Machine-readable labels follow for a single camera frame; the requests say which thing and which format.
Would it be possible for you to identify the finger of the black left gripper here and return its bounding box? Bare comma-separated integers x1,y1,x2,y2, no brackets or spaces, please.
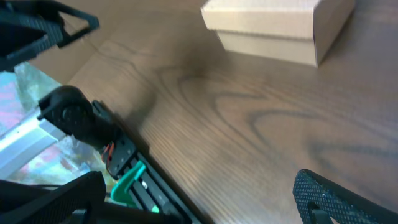
1,9,63,72
32,1,100,48

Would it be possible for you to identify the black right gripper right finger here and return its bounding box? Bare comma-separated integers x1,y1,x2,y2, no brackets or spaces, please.
292,169,397,223

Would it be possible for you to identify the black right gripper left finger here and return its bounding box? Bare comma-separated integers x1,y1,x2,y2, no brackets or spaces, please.
1,171,106,224

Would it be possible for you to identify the brown cardboard box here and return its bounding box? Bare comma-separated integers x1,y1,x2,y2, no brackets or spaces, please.
201,0,355,67

